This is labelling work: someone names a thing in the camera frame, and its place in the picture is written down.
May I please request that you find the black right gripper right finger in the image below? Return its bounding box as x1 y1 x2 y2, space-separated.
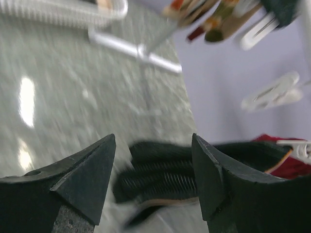
191 134 311 233

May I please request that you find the argyle patterned sock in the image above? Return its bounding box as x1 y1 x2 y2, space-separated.
161 0 219 27

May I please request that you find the striped brown sock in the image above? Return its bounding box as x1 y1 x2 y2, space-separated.
187 0 243 42

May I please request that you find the black striped underwear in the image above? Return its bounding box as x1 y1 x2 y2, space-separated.
113 139 294 229

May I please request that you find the white clip on bra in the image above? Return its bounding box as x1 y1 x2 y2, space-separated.
234 13 279 51

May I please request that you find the white drying rack stand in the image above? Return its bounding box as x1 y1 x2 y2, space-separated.
87 21 183 117

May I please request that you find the white perforated basket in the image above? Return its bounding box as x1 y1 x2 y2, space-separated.
0 0 128 29

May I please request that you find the red lace bra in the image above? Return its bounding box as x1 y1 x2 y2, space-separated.
253 134 311 180

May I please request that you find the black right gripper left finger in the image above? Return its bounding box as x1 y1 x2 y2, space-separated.
0 134 116 233

